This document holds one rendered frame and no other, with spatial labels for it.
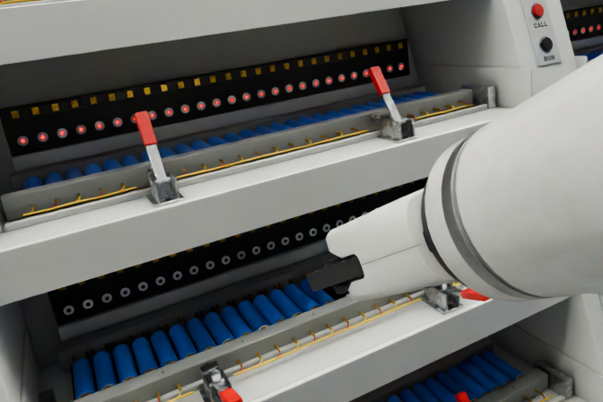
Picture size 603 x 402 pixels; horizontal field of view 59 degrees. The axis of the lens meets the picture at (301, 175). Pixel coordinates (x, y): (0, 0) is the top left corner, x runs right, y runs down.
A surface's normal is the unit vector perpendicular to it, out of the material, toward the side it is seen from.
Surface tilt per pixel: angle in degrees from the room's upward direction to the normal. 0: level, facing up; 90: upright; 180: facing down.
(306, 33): 90
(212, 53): 90
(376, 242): 86
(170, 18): 108
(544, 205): 93
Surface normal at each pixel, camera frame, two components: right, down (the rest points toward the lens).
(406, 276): -0.68, 0.47
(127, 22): 0.44, 0.21
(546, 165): -0.95, -0.02
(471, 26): -0.89, 0.24
